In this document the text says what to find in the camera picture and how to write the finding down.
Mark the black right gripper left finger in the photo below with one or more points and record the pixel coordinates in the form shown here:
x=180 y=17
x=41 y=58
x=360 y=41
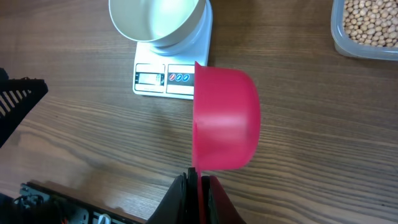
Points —
x=180 y=204

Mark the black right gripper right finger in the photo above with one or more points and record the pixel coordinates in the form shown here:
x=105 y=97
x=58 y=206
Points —
x=217 y=207

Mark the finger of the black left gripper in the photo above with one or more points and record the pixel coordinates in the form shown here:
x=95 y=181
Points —
x=18 y=98

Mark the pink measuring scoop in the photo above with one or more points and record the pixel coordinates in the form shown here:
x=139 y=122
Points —
x=226 y=119

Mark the white digital kitchen scale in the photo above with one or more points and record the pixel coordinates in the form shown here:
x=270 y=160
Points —
x=170 y=71

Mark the white bowl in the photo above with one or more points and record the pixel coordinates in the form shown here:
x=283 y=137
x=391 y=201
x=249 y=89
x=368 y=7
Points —
x=158 y=22

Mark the clear plastic container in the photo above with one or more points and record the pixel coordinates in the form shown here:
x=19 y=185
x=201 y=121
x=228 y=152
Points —
x=347 y=47

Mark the soybeans pile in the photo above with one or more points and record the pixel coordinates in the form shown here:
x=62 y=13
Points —
x=371 y=22

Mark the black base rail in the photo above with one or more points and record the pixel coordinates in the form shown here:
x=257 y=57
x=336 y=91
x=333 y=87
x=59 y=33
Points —
x=40 y=205

